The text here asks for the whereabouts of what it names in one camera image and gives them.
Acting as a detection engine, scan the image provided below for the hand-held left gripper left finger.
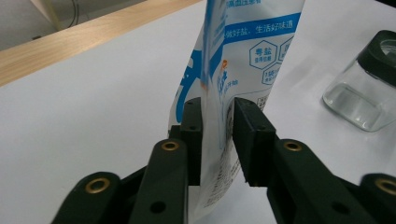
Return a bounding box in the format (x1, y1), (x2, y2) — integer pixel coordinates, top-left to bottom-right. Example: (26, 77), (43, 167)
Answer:
(167, 96), (204, 187)

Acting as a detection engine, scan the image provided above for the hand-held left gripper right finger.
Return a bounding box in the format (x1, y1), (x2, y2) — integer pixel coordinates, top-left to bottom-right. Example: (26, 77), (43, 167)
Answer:
(233, 97), (280, 188)

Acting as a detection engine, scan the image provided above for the white and blue salt pouch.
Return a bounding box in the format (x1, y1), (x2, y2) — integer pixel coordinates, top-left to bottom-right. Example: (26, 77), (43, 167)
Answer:
(167, 0), (306, 224)

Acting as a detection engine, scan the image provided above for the glass jar with black lid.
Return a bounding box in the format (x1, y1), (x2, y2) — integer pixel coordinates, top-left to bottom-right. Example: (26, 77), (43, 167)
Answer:
(321, 29), (396, 133)

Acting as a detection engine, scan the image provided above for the black hanging cable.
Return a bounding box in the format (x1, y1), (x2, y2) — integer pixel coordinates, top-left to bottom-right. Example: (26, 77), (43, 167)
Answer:
(68, 0), (80, 28)

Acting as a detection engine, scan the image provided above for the light wooden frame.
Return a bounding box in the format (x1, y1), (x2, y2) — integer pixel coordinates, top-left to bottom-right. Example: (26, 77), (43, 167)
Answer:
(29, 0), (64, 32)

